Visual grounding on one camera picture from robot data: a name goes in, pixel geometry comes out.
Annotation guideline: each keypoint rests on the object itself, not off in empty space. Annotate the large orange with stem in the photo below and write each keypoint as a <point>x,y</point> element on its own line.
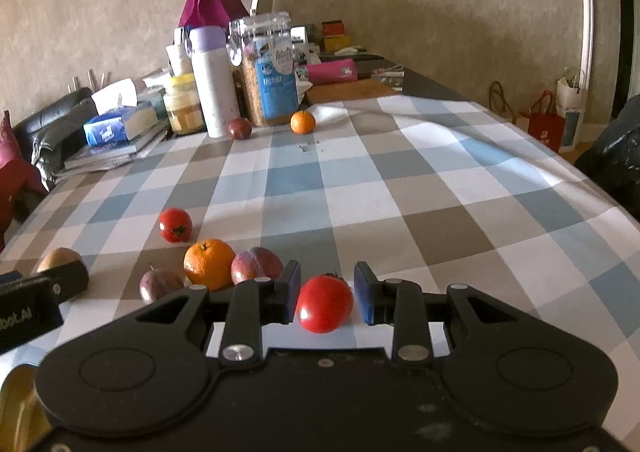
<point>208,263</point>

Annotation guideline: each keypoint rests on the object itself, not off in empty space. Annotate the wooden cutting board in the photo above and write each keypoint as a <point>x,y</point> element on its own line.
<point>349,91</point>

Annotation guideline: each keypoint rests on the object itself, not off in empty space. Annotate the yellow lid glass jar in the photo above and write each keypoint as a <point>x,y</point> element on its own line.
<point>183,105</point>

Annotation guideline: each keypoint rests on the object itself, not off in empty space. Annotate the red shopping bag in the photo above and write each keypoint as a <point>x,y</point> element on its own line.
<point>542,122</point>

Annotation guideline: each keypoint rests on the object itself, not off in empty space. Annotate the red cushion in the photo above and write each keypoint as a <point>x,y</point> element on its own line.
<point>17,174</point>

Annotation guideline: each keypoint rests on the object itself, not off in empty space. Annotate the magenta fabric bag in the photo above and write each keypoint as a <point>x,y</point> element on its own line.
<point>200,13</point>

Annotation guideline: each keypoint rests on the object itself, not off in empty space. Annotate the white and lilac thermos bottle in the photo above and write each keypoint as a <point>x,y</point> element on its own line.
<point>213,77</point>

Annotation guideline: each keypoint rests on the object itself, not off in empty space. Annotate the brown kiwi fruit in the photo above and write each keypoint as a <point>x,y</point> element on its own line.
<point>58,257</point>

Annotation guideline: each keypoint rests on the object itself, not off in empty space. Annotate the stack of books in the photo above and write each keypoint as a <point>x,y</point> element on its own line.
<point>89,159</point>

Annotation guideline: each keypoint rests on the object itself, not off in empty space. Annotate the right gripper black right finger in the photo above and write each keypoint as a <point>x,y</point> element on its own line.
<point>411,312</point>

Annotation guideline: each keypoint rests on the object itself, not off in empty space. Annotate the black leather sofa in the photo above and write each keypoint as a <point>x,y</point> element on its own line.
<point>26,130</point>

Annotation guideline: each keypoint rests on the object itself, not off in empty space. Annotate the blue tissue pack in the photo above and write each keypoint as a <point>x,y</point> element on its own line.
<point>120,125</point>

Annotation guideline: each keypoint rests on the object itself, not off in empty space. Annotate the clear glass cereal jar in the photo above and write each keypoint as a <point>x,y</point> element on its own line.
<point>262,47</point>

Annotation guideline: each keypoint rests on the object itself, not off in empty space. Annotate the pink pencil case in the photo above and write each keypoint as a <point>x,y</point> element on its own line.
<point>332,72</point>

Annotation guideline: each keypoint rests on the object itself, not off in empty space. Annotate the red tomato with calyx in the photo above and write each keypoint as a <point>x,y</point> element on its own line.
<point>175,225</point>

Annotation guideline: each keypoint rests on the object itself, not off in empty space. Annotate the small orange near jar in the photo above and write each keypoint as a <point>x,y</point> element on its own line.
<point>302,122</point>

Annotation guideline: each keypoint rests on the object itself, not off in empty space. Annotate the reddish purple plum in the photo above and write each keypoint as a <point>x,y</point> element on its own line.
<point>257,262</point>

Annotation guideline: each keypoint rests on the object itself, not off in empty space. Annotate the white shopping bag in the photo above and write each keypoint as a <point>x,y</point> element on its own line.
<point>570,103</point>

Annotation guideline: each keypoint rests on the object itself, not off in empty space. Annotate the checkered tablecloth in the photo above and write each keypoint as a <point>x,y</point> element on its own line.
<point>434,192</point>

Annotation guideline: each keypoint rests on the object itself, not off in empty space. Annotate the grey jacket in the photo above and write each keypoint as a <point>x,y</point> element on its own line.
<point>60,140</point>

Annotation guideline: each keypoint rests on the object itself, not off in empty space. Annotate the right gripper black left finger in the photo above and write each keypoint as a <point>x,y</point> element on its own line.
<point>193,312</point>

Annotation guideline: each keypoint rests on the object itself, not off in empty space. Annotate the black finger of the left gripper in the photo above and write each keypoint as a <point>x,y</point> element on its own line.
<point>67,281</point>

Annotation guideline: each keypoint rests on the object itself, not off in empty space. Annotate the dark red plum near bottle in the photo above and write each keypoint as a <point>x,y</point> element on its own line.
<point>240,129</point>

